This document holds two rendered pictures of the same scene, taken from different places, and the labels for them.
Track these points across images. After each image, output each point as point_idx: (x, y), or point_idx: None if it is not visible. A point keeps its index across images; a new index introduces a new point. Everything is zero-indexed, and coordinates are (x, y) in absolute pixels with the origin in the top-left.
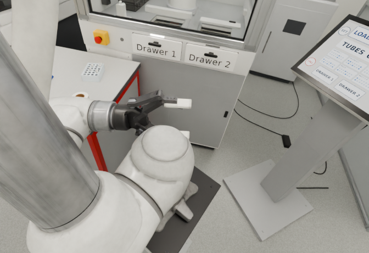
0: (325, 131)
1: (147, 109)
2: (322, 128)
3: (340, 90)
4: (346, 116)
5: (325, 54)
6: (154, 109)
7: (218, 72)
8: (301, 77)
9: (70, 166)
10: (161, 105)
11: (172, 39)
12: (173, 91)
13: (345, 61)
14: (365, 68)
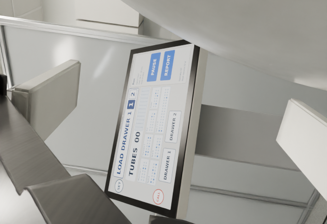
0: (255, 134)
1: (7, 160)
2: (254, 142)
3: (176, 133)
4: (216, 123)
5: (145, 184)
6: (33, 130)
7: None
8: (184, 195)
9: None
10: (8, 100)
11: None
12: None
13: (146, 157)
14: (148, 131)
